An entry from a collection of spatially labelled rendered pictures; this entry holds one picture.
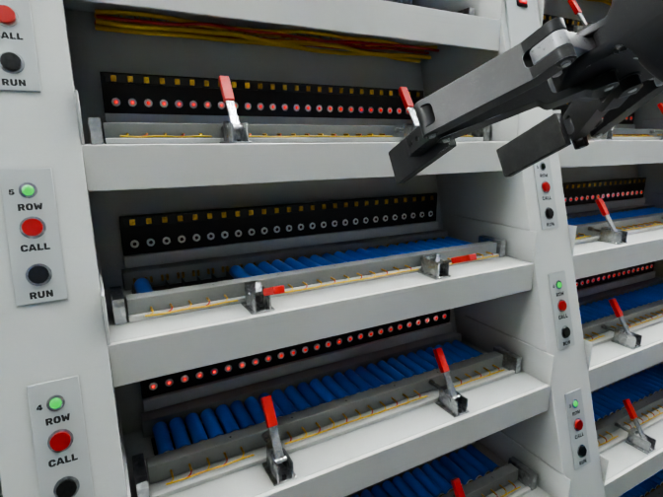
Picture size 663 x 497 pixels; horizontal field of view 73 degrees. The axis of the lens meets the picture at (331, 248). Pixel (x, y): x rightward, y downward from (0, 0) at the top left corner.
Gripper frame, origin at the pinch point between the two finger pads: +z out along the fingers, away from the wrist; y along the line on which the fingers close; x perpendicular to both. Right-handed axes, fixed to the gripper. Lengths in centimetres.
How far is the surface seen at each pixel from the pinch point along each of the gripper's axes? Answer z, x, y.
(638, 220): 26, -3, 73
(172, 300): 24.8, -4.7, -23.3
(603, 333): 31, -24, 56
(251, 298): 21.5, -6.4, -15.3
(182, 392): 39.7, -15.4, -22.1
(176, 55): 32.1, 32.9, -16.4
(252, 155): 17.1, 9.1, -13.3
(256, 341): 21.9, -11.3, -15.6
